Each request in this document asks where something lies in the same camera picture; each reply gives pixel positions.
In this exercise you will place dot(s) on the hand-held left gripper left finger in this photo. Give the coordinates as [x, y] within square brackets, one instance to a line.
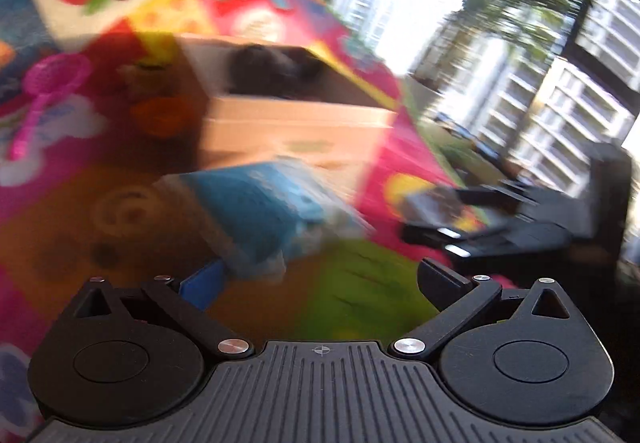
[205, 284]

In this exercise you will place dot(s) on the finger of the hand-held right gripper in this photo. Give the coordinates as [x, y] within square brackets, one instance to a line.
[465, 240]
[495, 195]

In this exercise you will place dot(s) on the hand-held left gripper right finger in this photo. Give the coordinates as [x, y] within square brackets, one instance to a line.
[439, 283]

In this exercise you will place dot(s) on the black packet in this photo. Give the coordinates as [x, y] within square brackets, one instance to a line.
[432, 207]

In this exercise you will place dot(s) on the blue tissue pack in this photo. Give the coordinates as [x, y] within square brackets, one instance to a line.
[260, 213]

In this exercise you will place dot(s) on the pink cardboard box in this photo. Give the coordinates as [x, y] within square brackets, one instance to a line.
[280, 133]

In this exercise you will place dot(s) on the black plush toy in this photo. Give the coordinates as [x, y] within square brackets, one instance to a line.
[260, 65]

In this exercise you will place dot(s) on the pink plastic strainer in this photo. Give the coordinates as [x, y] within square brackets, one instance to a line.
[55, 75]

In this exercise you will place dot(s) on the black framed window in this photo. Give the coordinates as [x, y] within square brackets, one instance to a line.
[550, 88]

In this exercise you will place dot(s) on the colourful cartoon play mat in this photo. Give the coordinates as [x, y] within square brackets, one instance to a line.
[100, 223]

